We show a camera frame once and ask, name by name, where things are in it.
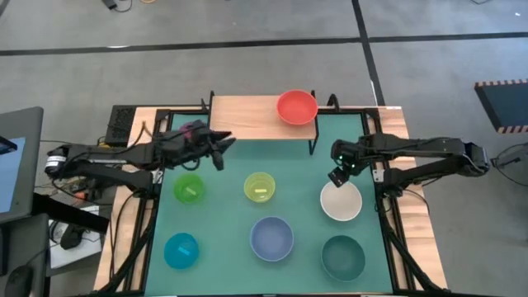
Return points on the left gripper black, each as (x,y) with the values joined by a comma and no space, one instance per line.
(181,149)

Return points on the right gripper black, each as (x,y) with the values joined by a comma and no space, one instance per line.
(348,152)

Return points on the large white bowl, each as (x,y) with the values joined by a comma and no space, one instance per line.
(341,201)

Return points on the small translucent pink bowl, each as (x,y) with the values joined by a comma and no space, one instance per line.
(189,130)

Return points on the small translucent green bowl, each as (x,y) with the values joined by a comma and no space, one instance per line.
(189,188)

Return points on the small translucent yellow bowl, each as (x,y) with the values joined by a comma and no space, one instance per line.
(259,187)

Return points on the large dark teal bowl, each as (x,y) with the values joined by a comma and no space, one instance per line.
(343,258)

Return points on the large periwinkle blue bowl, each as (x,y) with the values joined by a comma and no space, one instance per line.
(272,239)

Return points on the small translucent cyan bowl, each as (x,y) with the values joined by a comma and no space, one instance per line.
(181,251)

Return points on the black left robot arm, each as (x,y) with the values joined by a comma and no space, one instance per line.
(103,158)

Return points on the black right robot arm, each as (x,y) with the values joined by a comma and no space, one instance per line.
(433,152)

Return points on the wooden shelf with black legs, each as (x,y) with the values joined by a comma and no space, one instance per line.
(247,117)

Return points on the green table mat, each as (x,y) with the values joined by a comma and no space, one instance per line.
(231,214)

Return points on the large red bowl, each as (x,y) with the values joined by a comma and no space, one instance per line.
(297,107)

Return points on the black perforated box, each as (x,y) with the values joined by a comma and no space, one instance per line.
(119,123)

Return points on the white paper sheet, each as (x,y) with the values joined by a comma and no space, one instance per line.
(82,253)

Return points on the black power adapter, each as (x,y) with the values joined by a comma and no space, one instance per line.
(110,3)

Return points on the dark platform with hazard stripes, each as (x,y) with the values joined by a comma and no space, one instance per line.
(505,105)

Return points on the grey computer monitor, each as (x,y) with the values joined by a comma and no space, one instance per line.
(18,165)

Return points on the black computer mouse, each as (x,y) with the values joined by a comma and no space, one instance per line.
(18,281)

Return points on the black table frame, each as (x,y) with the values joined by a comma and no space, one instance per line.
(396,231)

